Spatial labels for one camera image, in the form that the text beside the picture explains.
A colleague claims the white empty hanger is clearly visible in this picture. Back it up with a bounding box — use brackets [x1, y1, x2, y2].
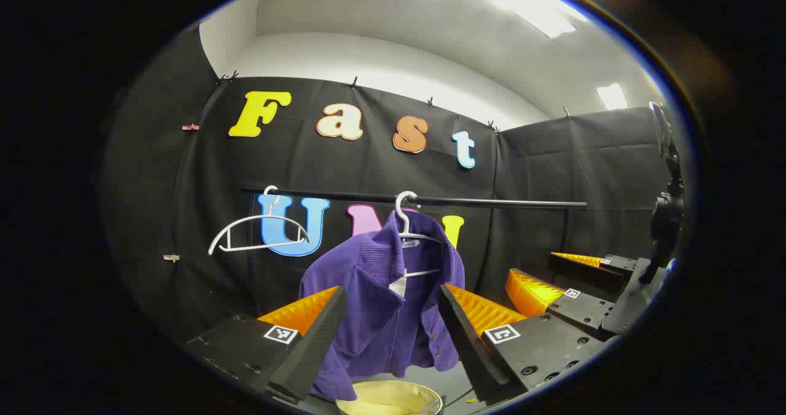
[208, 185, 312, 256]

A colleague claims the black clothes rack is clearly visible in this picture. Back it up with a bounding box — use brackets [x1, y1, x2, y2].
[241, 185, 588, 210]

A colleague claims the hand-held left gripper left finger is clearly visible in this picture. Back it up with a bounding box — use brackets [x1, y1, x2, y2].
[182, 285, 349, 405]

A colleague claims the purple corduroy shirt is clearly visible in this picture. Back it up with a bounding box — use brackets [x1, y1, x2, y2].
[298, 209, 466, 402]

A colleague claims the black backdrop cloth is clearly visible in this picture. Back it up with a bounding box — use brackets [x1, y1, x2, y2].
[101, 25, 676, 367]

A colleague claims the small ceiling light panel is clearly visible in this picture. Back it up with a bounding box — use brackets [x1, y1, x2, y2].
[596, 83, 630, 110]

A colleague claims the white shirt hanger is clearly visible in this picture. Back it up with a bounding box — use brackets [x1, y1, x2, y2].
[394, 191, 446, 279]

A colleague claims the large ceiling light panel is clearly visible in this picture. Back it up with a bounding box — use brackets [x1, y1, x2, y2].
[442, 0, 578, 39]

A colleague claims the beige laundry hamper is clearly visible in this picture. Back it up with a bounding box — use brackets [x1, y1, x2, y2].
[335, 379, 444, 415]

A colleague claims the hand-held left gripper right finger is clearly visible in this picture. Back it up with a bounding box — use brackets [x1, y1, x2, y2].
[437, 283, 607, 406]

